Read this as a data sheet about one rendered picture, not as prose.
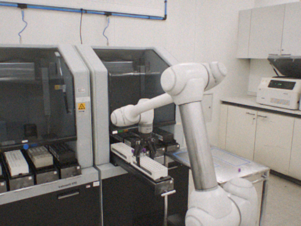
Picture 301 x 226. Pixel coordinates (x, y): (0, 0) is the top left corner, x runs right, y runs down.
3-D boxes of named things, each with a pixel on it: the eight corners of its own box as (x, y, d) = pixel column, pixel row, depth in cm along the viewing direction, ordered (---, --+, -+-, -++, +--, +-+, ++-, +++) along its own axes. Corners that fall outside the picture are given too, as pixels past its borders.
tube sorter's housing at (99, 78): (64, 200, 299) (54, 45, 266) (132, 182, 344) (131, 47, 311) (104, 261, 212) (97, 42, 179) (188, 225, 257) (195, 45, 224)
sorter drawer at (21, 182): (-2, 156, 223) (-3, 146, 221) (17, 153, 230) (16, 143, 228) (10, 194, 163) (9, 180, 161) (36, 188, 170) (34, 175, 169)
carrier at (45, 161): (52, 163, 188) (52, 154, 187) (53, 164, 186) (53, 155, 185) (34, 167, 181) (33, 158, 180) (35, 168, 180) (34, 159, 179)
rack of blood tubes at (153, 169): (130, 165, 190) (130, 156, 189) (142, 162, 195) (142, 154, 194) (154, 181, 165) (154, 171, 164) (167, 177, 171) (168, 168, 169)
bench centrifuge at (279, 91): (254, 103, 376) (258, 55, 363) (282, 100, 408) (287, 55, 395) (293, 110, 330) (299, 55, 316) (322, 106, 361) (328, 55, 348)
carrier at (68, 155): (75, 158, 196) (74, 150, 195) (75, 159, 194) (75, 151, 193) (58, 162, 190) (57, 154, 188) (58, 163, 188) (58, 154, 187)
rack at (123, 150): (110, 152, 216) (110, 144, 214) (122, 149, 221) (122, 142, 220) (128, 164, 191) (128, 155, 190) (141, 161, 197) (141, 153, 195)
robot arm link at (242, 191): (262, 224, 132) (267, 181, 128) (240, 239, 121) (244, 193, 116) (233, 209, 144) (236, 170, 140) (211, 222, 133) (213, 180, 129)
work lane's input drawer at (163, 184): (106, 159, 219) (106, 148, 217) (122, 155, 226) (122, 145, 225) (159, 198, 159) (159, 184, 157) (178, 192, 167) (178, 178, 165)
